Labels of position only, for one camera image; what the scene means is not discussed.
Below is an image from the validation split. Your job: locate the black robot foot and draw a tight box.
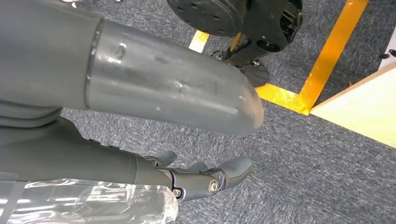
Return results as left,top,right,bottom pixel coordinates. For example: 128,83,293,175
167,0,304,89

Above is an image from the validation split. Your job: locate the yellow floor tape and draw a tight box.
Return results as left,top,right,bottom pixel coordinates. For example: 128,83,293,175
189,0,369,116

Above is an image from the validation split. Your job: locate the clear plastic wrap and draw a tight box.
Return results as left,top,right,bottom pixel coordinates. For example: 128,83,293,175
0,178,179,224

